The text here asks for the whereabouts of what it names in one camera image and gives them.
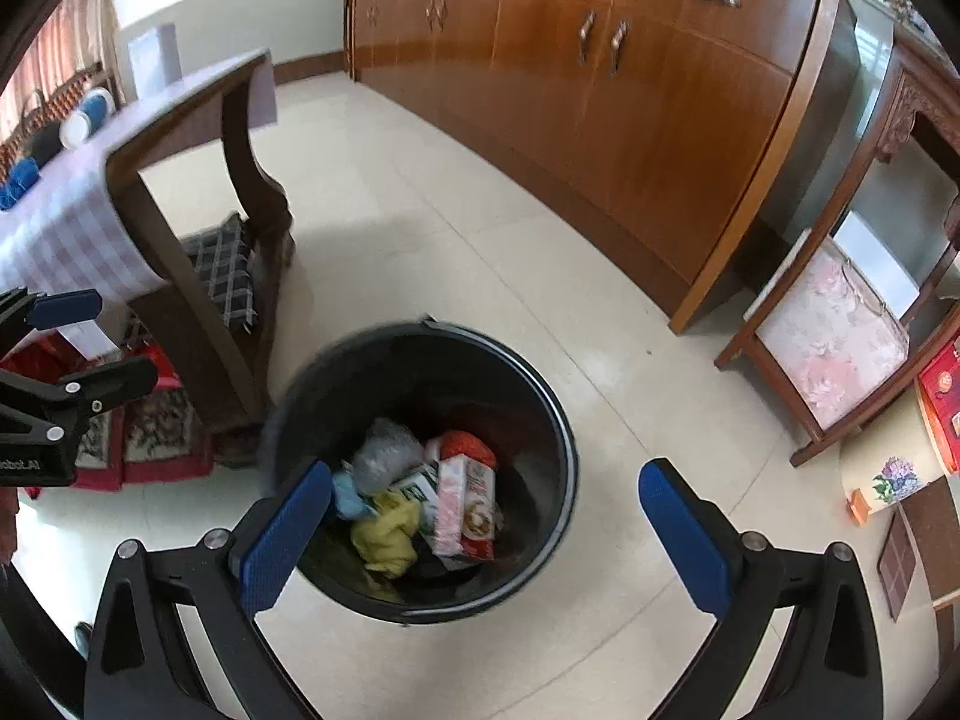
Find light blue paper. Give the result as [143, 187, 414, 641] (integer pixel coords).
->
[332, 470, 376, 522]

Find yellow cloth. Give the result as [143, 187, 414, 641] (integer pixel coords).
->
[352, 489, 421, 578]

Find clear plastic bag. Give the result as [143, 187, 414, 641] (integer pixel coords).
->
[350, 418, 425, 496]

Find green box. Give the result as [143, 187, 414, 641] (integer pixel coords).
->
[392, 463, 439, 536]

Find pink white snack packet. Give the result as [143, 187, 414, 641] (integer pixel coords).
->
[433, 454, 496, 562]

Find red plastic bag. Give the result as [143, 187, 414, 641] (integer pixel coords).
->
[439, 431, 496, 468]

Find black round trash bin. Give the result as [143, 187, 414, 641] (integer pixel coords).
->
[259, 319, 579, 624]

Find left human hand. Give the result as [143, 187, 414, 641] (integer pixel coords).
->
[0, 488, 20, 566]

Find pink checkered tablecloth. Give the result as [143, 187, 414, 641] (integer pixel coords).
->
[2, 49, 277, 304]

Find floral paper bag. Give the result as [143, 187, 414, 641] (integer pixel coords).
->
[839, 385, 952, 527]

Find dark blue crumpled cloth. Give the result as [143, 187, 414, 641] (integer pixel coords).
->
[0, 158, 41, 211]

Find black white plaid cushion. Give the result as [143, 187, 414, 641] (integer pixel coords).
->
[179, 213, 259, 344]

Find black iron teapot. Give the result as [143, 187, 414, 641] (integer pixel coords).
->
[18, 88, 64, 167]

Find wooden bench sofa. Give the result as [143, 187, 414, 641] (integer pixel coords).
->
[2, 62, 117, 176]

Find blue white paper cup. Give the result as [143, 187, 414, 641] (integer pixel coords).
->
[59, 86, 116, 149]

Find wooden chair pink cushion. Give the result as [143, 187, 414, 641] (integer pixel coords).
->
[714, 208, 960, 469]

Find white square tin box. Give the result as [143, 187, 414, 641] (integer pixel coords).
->
[127, 23, 182, 99]

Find peach window curtain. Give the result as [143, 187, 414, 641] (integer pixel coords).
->
[2, 0, 119, 138]

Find long wooden sideboard cabinet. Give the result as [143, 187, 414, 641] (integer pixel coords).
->
[345, 0, 859, 332]

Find carved wooden side cabinet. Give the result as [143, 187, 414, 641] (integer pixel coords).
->
[823, 24, 960, 257]

